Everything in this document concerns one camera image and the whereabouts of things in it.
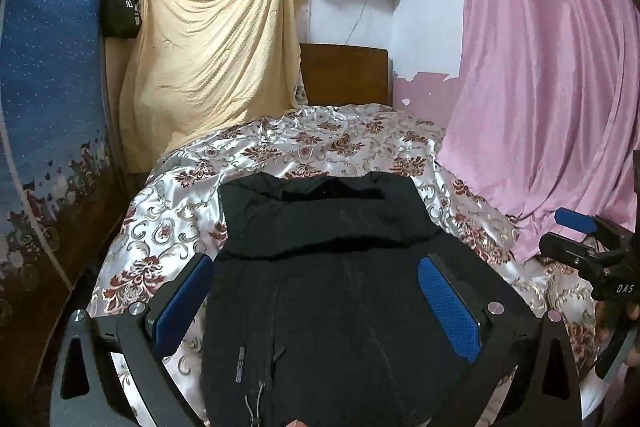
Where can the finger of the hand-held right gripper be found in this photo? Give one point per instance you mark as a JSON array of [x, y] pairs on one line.
[[567, 252], [575, 219]]

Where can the blue printed fabric wardrobe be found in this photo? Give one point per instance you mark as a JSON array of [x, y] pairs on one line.
[[45, 82]]

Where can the black tote bag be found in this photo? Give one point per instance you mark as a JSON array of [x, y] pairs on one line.
[[120, 14]]

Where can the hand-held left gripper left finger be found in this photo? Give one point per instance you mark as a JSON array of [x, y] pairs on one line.
[[180, 302]]

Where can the yellow hanging sheet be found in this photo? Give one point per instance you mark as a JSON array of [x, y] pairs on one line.
[[210, 47]]

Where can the floral satin bedspread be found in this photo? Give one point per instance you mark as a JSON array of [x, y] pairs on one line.
[[280, 142]]

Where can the person's right hand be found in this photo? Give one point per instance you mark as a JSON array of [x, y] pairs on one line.
[[606, 319]]

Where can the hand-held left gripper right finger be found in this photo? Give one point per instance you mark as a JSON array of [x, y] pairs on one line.
[[450, 307]]

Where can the brown wooden headboard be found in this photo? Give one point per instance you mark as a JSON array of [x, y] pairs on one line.
[[345, 74]]

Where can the pink curtain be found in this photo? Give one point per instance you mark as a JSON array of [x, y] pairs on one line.
[[525, 82]]

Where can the black padded jacket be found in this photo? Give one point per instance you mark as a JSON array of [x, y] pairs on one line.
[[325, 307]]

